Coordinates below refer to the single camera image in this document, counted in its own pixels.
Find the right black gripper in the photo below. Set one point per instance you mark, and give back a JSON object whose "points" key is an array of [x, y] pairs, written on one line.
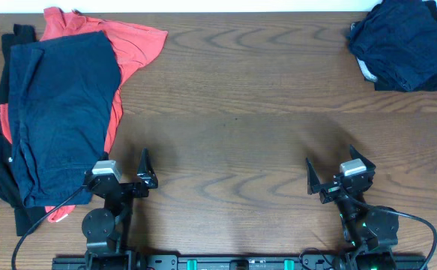
{"points": [[330, 191]]}

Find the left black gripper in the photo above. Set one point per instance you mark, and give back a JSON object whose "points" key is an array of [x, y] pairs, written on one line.
{"points": [[148, 176]]}

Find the navy blue denim shorts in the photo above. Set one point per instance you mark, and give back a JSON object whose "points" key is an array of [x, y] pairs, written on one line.
{"points": [[59, 107]]}

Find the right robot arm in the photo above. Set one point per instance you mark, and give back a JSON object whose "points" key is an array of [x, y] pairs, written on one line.
{"points": [[371, 230]]}

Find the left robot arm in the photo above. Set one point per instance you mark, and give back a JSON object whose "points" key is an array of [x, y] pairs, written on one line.
{"points": [[106, 229]]}

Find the red printed t-shirt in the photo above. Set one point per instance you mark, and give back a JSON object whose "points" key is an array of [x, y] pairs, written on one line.
{"points": [[135, 46]]}

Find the folded navy garment pile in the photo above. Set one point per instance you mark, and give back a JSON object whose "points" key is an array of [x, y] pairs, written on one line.
{"points": [[395, 46]]}

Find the black t-shirt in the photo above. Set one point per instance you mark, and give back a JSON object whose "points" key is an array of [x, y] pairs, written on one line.
{"points": [[9, 192]]}

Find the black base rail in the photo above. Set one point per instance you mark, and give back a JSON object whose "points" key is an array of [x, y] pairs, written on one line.
{"points": [[306, 261]]}

